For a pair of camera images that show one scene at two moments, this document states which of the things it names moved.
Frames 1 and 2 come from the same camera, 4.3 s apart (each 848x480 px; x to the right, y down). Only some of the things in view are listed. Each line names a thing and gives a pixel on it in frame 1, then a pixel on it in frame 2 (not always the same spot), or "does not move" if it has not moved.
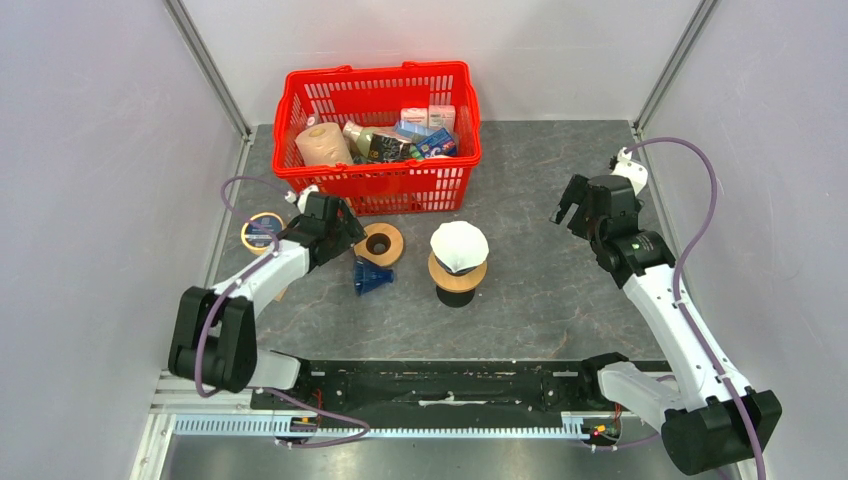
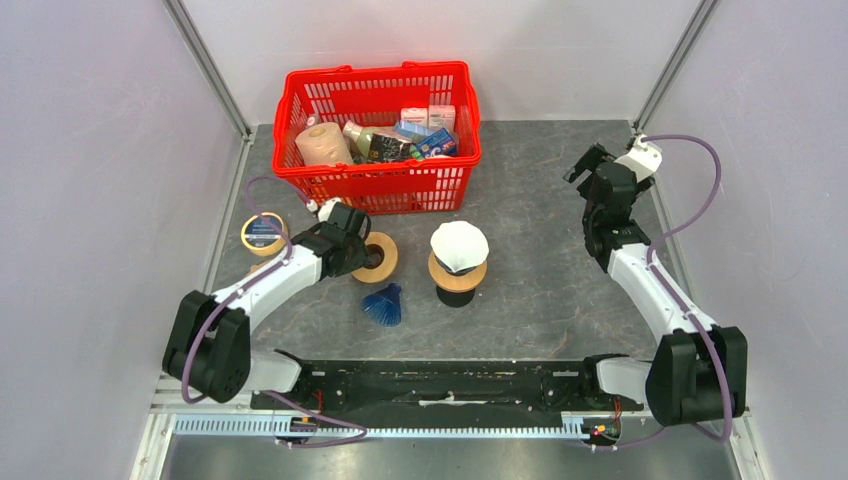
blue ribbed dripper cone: [448, 270] does not move
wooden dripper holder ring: [455, 282] does not move
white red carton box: [442, 116] does not move
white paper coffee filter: [459, 244] does not move
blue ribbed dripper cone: [369, 275] to [384, 306]
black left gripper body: [343, 236] to [357, 256]
